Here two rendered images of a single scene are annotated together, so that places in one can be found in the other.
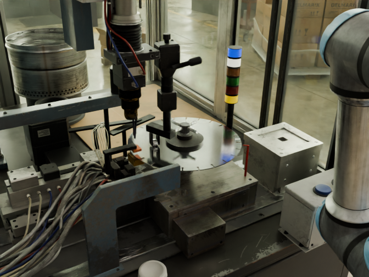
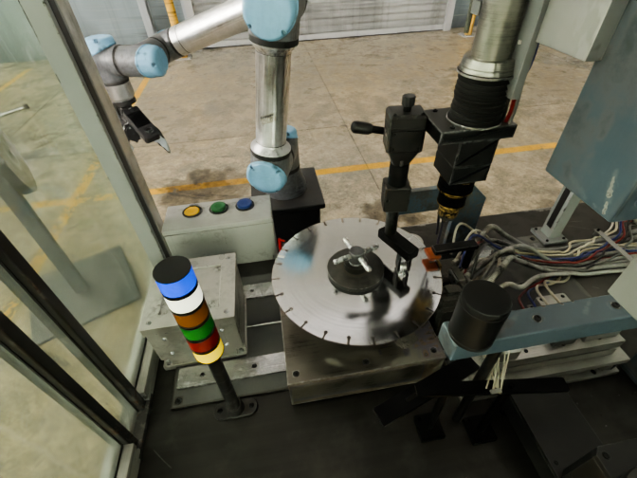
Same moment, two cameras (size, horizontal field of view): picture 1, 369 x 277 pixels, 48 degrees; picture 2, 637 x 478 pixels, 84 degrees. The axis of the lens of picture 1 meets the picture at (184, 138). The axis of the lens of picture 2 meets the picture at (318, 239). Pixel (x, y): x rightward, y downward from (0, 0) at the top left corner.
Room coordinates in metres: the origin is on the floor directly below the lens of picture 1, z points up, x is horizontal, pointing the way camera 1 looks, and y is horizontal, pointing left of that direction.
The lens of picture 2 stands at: (1.54, 0.12, 1.47)
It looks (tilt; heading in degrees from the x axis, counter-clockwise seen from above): 42 degrees down; 204
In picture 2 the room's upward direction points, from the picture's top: 3 degrees counter-clockwise
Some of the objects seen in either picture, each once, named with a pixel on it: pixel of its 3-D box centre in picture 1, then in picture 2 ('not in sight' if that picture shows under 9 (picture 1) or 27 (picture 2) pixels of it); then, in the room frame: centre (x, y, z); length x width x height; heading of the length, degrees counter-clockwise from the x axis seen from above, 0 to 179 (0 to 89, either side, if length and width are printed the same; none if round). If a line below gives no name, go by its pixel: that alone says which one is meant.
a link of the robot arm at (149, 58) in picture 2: not in sight; (145, 59); (0.79, -0.68, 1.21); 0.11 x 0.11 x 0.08; 13
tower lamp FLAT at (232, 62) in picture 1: (234, 61); (183, 293); (1.34, -0.16, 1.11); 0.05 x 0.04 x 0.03; 31
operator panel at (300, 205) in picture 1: (331, 203); (224, 232); (0.96, -0.42, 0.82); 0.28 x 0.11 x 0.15; 121
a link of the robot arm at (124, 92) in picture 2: not in sight; (117, 91); (0.83, -0.77, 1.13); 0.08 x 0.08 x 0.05
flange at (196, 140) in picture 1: (184, 137); (355, 266); (1.08, 0.00, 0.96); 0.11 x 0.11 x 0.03
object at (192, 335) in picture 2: (232, 79); (196, 321); (1.34, -0.16, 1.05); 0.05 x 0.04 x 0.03; 31
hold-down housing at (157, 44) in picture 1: (166, 73); (400, 157); (1.02, 0.05, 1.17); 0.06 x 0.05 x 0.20; 112
